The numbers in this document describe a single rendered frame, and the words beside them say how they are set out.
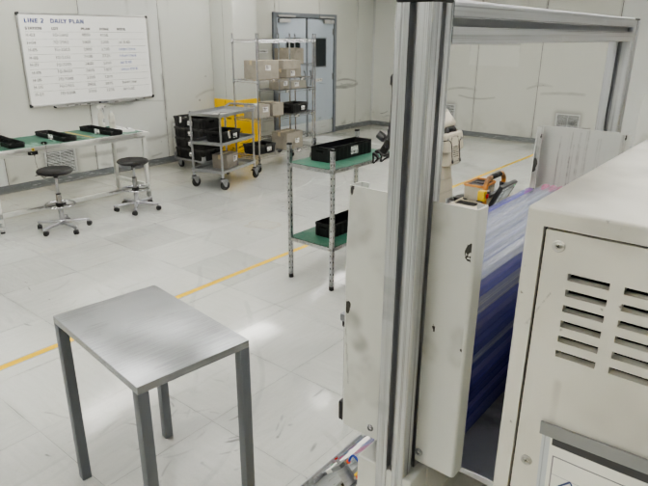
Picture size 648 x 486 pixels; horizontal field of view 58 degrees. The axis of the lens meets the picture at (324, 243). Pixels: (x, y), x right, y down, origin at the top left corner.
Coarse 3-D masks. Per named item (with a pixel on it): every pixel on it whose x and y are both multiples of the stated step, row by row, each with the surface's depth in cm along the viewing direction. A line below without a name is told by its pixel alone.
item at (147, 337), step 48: (144, 288) 259; (96, 336) 218; (144, 336) 218; (192, 336) 218; (240, 336) 219; (144, 384) 188; (240, 384) 220; (144, 432) 193; (240, 432) 229; (144, 480) 201
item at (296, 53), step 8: (280, 48) 958; (296, 48) 965; (280, 56) 962; (288, 56) 954; (296, 56) 968; (272, 80) 960; (280, 80) 954; (288, 80) 972; (296, 80) 997; (304, 80) 999; (272, 88) 964; (280, 88) 958; (288, 88) 976
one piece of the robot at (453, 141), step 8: (448, 136) 395; (456, 136) 404; (448, 144) 396; (456, 144) 405; (448, 152) 400; (456, 152) 406; (448, 160) 401; (456, 160) 407; (448, 168) 414; (448, 176) 415; (448, 184) 420; (440, 192) 411; (448, 192) 422; (440, 200) 413
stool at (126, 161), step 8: (120, 160) 632; (128, 160) 633; (136, 160) 633; (144, 160) 635; (136, 176) 645; (136, 184) 647; (128, 192) 636; (136, 192) 637; (128, 200) 662; (136, 200) 652; (144, 200) 663; (136, 208) 632; (160, 208) 653
